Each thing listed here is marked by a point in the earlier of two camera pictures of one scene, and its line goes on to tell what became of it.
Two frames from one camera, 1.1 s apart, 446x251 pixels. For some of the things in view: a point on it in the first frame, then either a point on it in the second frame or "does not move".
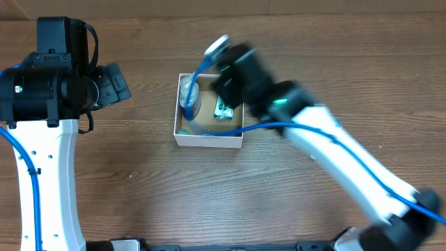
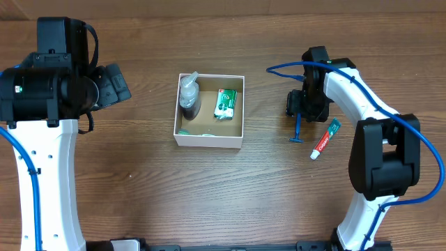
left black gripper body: [107, 94] does not move
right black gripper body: [232, 97] -> [314, 106]
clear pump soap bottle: [191, 110] does not move
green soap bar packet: [221, 111] does not move
